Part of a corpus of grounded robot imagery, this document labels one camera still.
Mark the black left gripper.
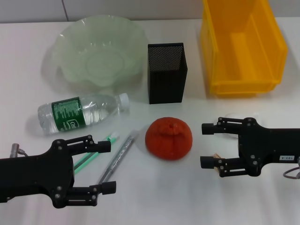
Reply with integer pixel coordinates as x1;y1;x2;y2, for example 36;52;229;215
0;138;117;209

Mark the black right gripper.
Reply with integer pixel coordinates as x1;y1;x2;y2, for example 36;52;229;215
199;117;300;178

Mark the green utility knife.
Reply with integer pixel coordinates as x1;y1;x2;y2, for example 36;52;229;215
73;131;121;173

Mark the white paper ball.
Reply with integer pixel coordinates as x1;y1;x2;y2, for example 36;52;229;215
220;111;268;140

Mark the orange fruit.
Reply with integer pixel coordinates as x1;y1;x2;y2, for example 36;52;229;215
144;116;194;161

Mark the clear water bottle green label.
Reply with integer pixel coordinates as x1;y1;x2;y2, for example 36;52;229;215
37;92;130;136

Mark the grey glitter pen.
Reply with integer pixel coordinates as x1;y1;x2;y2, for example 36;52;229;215
97;130;140;186

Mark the black mesh pen holder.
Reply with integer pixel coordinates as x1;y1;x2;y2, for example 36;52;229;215
147;42;189;105

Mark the pale green glass fruit plate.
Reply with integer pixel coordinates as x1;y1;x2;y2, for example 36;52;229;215
41;17;147;91

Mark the yellow plastic bin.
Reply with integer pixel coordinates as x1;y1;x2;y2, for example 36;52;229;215
199;0;289;98

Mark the right gripper cable with plug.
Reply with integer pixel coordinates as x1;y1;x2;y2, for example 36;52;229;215
282;157;300;180

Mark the gripper cable with plug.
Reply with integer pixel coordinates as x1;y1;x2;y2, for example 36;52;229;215
282;157;300;180
9;142;28;158

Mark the left gripper cable with plug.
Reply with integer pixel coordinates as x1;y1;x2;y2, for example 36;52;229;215
9;142;28;158

